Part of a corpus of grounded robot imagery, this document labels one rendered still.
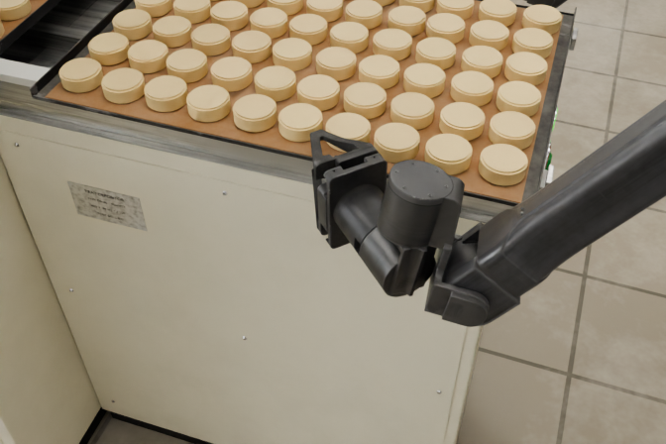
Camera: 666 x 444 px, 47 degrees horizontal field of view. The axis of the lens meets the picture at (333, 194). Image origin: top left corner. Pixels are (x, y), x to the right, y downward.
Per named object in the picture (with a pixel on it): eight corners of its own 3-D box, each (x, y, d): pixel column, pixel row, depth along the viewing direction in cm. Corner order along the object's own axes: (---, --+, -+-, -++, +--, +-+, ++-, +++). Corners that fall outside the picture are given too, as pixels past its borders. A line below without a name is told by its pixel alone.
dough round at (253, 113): (231, 109, 90) (230, 95, 88) (273, 104, 91) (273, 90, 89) (237, 136, 86) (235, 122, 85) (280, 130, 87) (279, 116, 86)
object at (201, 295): (104, 431, 158) (-43, 73, 96) (178, 305, 182) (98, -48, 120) (436, 536, 143) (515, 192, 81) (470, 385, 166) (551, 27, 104)
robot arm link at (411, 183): (482, 332, 70) (488, 271, 77) (521, 240, 63) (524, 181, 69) (356, 296, 71) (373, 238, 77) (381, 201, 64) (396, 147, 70)
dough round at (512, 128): (518, 119, 88) (520, 105, 87) (540, 146, 85) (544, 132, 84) (480, 129, 87) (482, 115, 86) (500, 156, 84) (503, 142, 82)
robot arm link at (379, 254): (383, 310, 71) (433, 296, 74) (398, 258, 67) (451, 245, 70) (349, 261, 76) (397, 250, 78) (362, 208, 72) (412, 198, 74)
